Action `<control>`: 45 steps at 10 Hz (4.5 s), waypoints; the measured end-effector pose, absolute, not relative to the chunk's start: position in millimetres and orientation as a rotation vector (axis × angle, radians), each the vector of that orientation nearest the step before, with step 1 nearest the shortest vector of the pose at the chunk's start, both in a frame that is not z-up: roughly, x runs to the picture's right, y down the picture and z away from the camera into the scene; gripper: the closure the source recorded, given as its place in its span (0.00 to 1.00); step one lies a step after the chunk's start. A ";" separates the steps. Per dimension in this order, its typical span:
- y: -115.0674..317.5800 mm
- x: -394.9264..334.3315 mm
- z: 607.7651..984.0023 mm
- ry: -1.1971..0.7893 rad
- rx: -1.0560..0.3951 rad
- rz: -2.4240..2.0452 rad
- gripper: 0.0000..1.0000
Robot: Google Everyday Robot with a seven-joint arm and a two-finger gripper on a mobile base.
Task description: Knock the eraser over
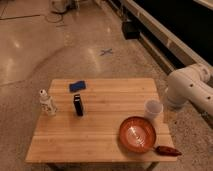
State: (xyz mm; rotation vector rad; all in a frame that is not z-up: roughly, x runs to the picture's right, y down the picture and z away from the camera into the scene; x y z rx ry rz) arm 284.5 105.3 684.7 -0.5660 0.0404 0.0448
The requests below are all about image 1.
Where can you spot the black eraser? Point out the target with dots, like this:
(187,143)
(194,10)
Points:
(78,105)

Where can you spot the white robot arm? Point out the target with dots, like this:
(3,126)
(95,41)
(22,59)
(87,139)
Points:
(190,84)

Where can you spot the blue sponge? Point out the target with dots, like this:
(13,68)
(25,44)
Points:
(79,85)

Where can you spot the wooden table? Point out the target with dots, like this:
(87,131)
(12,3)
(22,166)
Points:
(67,138)

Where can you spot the clear plastic cup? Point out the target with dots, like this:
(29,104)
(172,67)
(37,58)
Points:
(152,108)

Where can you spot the orange bowl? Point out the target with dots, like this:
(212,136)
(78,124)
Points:
(137,134)

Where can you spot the black box on floor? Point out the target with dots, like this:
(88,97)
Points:
(130,31)

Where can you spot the small white bottle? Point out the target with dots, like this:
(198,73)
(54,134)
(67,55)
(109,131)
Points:
(47,103)

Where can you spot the red chili pepper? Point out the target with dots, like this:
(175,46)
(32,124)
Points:
(167,151)

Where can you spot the white device on floor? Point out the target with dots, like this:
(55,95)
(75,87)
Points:
(60,6)

